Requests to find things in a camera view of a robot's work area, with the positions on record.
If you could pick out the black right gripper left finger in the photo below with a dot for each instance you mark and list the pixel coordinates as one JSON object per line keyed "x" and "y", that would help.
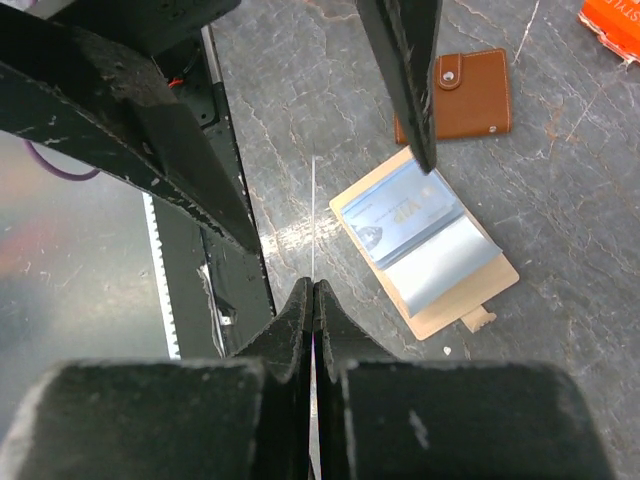
{"x": 241, "y": 417}

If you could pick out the beige card holder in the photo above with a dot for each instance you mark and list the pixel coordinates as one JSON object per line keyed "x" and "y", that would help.
{"x": 434, "y": 260}

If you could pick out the silver white credit card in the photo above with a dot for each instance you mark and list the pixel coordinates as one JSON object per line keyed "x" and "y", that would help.
{"x": 314, "y": 436}

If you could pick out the orange screw box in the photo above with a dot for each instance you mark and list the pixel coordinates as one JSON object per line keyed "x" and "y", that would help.
{"x": 616, "y": 24}

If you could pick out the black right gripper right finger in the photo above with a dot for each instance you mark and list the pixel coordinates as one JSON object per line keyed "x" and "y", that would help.
{"x": 385, "y": 418}

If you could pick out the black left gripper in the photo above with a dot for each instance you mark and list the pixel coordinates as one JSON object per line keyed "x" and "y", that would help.
{"x": 79, "y": 77}

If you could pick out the brown leather card wallet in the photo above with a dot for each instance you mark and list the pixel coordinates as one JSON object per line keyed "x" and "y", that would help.
{"x": 470, "y": 92}

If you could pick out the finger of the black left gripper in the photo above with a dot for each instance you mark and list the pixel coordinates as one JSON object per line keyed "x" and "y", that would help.
{"x": 403, "y": 37}

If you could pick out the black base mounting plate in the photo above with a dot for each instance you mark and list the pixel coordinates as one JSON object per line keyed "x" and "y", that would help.
{"x": 220, "y": 292}

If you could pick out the grey slotted cable duct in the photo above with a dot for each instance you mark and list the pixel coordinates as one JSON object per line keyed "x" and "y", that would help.
{"x": 155, "y": 243}

